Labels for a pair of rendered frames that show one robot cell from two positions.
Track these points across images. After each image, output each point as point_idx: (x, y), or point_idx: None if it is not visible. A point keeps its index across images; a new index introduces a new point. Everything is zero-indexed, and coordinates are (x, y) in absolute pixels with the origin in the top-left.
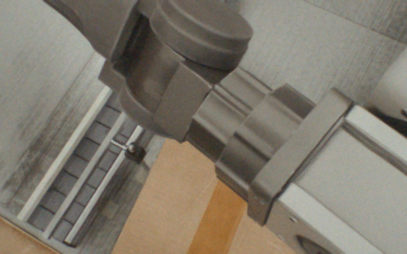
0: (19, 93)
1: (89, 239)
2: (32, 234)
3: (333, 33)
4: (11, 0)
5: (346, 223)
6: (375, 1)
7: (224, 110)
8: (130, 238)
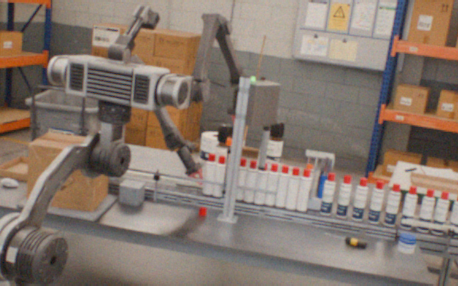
0: None
1: None
2: None
3: (175, 221)
4: (161, 171)
5: (64, 56)
6: (197, 229)
7: None
8: (64, 134)
